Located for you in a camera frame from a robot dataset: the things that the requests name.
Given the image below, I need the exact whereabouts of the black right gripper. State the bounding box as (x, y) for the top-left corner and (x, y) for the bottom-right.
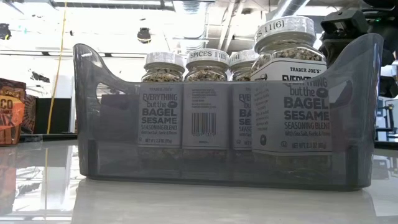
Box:
(317, 8), (371, 68)

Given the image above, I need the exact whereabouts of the bagel seasoning jar white lid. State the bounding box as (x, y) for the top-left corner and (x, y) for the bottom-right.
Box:
(250, 15), (333, 175)
(228, 49), (261, 150)
(182, 48), (231, 150)
(137, 52), (187, 162)

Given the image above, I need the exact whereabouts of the orange taco seasoning packet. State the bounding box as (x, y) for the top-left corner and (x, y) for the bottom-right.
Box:
(0, 77), (39, 146)

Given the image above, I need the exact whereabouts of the black stand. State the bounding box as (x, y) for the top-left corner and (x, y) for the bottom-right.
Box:
(374, 98), (398, 141)

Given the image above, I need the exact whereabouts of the black round ceiling fixture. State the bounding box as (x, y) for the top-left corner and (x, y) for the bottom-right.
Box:
(136, 27), (152, 44)

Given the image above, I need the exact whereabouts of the dark grey plastic bin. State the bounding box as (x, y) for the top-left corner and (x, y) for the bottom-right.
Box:
(72, 32), (384, 191)

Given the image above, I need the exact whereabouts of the black cabinet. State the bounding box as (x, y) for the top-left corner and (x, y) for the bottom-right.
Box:
(35, 97), (75, 135)

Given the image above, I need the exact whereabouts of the black hanging fixture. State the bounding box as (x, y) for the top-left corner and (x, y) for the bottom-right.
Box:
(0, 23), (12, 40)

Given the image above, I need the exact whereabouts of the silver ventilation duct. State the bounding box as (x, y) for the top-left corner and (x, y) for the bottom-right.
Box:
(180, 0), (208, 55)

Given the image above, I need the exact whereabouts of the yellow cable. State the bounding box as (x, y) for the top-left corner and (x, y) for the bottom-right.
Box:
(45, 0), (68, 135)

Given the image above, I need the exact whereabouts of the black metal table frame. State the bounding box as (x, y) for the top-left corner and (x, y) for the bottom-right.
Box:
(20, 133), (78, 141)

